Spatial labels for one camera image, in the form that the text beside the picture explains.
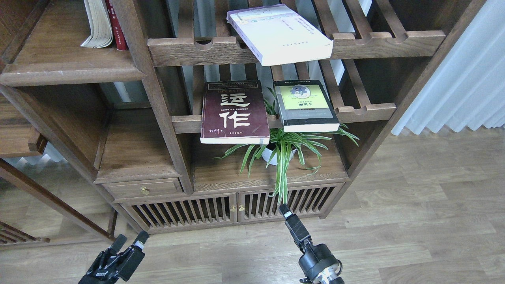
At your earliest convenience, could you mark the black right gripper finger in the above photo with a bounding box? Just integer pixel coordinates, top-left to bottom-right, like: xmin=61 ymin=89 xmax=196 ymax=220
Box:
xmin=279 ymin=204 xmax=312 ymax=244

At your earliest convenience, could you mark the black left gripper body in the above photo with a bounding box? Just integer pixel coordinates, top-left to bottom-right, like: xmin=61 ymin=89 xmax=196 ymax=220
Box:
xmin=79 ymin=247 xmax=146 ymax=284

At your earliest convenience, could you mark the red spine upright book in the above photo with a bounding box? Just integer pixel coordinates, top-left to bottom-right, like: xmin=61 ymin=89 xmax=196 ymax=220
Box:
xmin=105 ymin=0 xmax=128 ymax=51

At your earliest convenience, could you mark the dark red book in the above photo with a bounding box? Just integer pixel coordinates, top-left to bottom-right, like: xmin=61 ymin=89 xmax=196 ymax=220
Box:
xmin=200 ymin=80 xmax=270 ymax=144

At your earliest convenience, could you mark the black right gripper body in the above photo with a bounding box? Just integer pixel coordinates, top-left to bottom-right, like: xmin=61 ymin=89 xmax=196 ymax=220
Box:
xmin=298 ymin=239 xmax=344 ymax=284

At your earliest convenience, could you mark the dark wooden bookshelf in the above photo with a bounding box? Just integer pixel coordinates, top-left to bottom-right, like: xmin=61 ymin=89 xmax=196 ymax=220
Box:
xmin=1 ymin=0 xmax=485 ymax=234

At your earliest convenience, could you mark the cream paged upright book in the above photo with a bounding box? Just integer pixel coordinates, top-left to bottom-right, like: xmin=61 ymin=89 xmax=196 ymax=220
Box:
xmin=80 ymin=0 xmax=112 ymax=48

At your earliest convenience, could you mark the white paperback book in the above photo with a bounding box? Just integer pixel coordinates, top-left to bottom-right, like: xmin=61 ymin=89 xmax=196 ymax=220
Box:
xmin=227 ymin=5 xmax=333 ymax=66

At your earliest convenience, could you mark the green spider plant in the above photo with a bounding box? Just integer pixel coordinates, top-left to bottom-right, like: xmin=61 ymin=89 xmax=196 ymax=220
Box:
xmin=215 ymin=88 xmax=360 ymax=204

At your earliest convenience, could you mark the white plant pot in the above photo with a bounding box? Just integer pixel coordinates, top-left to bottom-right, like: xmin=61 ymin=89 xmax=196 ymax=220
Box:
xmin=262 ymin=143 xmax=277 ymax=166

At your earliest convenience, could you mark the brass drawer knob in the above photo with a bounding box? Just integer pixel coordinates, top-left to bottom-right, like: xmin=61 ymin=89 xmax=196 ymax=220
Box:
xmin=140 ymin=187 xmax=150 ymax=195

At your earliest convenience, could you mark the white curtain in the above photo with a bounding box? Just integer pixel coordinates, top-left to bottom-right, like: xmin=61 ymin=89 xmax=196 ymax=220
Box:
xmin=391 ymin=0 xmax=505 ymax=135

